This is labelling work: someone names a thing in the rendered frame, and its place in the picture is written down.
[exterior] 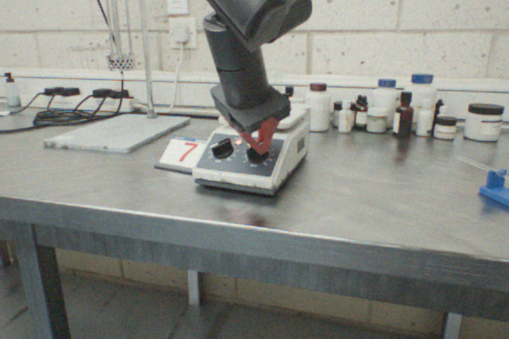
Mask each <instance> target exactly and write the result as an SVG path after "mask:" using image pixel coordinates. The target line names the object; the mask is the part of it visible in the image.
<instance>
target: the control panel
mask: <svg viewBox="0 0 509 339"><path fill-rule="evenodd" d="M226 138H230V139H231V142H232V146H233V147H234V151H233V152H232V154H231V155H230V156H229V157H227V158H215V157H214V156H213V154H212V152H211V147H210V146H211V145H213V144H216V143H217V142H219V141H221V140H223V139H226ZM237 140H241V141H242V143H241V144H239V145H237V144H236V141H237ZM283 145H284V139H272V142H271V144H270V147H269V150H268V152H269V155H268V158H267V159H266V160H265V161H263V162H262V163H259V164H255V163H251V162H250V161H249V159H248V157H247V152H246V150H247V149H249V148H250V147H252V146H251V145H249V144H248V143H247V142H246V141H245V140H244V139H243V138H242V137H241V136H240V135H230V134H221V133H214V134H213V136H212V138H211V140H210V142H209V144H208V145H207V146H206V148H205V151H204V152H203V154H202V156H201V158H200V159H199V160H198V164H197V165H196V166H197V167H198V168H204V169H211V170H217V171H229V172H235V173H241V174H252V175H258V176H264V177H270V176H271V175H272V174H273V171H274V166H275V165H276V162H277V159H278V158H279V155H280V153H281V149H282V146H283Z"/></svg>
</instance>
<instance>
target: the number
mask: <svg viewBox="0 0 509 339"><path fill-rule="evenodd" d="M205 145H206V144H201V143H196V142H190V141H185V140H179V139H173V141H172V143H171V144H170V145H169V147H168V148H167V150H166V153H165V155H164V157H163V158H162V159H163V160H167V161H173V162H177V163H182V164H186V165H194V164H195V163H196V161H197V159H198V157H199V155H200V154H201V152H202V151H203V150H204V148H205Z"/></svg>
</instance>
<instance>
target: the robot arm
mask: <svg viewBox="0 0 509 339"><path fill-rule="evenodd" d="M206 2H207V3H208V4H209V5H210V6H211V7H212V8H213V9H214V11H213V12H211V13H210V14H209V15H207V16H206V17H205V18H204V20H203V22H202V24H203V28H204V30H205V37H206V40H207V43H208V44H209V48H210V50H211V56H212V57H213V61H214V63H215V68H216V71H217V75H218V78H219V81H220V84H218V85H216V86H214V87H212V88H211V89H210V92H211V96H212V99H213V100H214V102H215V107H216V109H217V111H218V112H219V113H220V114H222V117H223V118H224V120H225V121H226V122H227V123H228V124H229V125H230V126H232V127H233V128H234V130H235V131H236V132H237V133H238V134H239V135H240V136H241V137H242V138H243V139H244V140H245V141H246V142H247V143H248V144H249V145H251V146H252V147H253V148H254V150H255V151H256V152H257V153H258V154H260V155H262V154H264V153H265V152H268V150H269V147H270V144H271V142H272V139H273V137H274V132H275V130H276V128H277V126H278V125H279V124H280V122H281V120H285V118H287V117H288V116H289V115H290V112H291V111H292V106H291V101H290V100H289V99H287V97H286V96H284V95H282V94H281V93H280V92H279V91H277V90H276V89H275V88H273V87H272V86H271V85H269V84H268V76H267V72H266V68H265V64H264V57H263V53H262V45H263V44H265V43H267V44H271V43H274V41H276V40H278V39H279V38H281V36H284V35H287V33H289V32H290V31H292V30H294V29H296V27H298V26H299V25H302V24H304V23H305V22H306V21H307V20H308V19H309V18H310V17H311V15H312V12H313V5H312V0H206ZM257 130H258V138H257V139H254V138H253V137H252V134H253V133H255V131H257ZM262 141H264V143H263V144H262V145H259V144H258V143H260V142H262Z"/></svg>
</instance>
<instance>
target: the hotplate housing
mask: <svg viewBox="0 0 509 339"><path fill-rule="evenodd" d="M309 127H310V123H307V120H299V121H298V122H297V123H295V124H294V126H291V127H289V128H284V129H283V128H276V130H275V132H274V137H273V139H284V145H283V146H282V149H281V153H280V155H279V158H278V159H277V162H276V165H275V166H274V171H273V174H272V175H271V176H270V177H264V176H258V175H252V174H241V173H235V172H229V171H217V170H211V169H204V168H198V167H197V166H196V165H197V164H198V160H199V159H200V158H201V156H202V154H203V152H204V151H205V148H206V146H207V145H208V144H209V142H210V140H211V138H212V136H213V134H214V133H221V134H230V135H239V134H238V133H237V132H236V131H235V130H234V128H233V127H232V126H230V125H224V126H220V127H218V128H216V130H215V131H214V132H212V133H211V137H210V138H209V139H208V141H207V143H206V145H205V148H204V150H203V151H202V152H201V154H200V155H199V157H198V159H197V161H196V163H195V164H194V166H193V168H192V176H193V177H195V184H207V185H211V186H217V187H223V188H228V189H234V190H239V191H249V192H256V193H260V194H270V195H274V193H275V192H276V191H277V190H278V189H279V188H280V187H281V185H282V184H283V183H284V182H285V181H286V179H287V177H289V176H290V175H291V173H292V172H293V171H294V170H295V168H296V167H297V166H298V165H299V164H300V163H301V162H302V161H303V160H304V159H305V158H306V152H308V146H309Z"/></svg>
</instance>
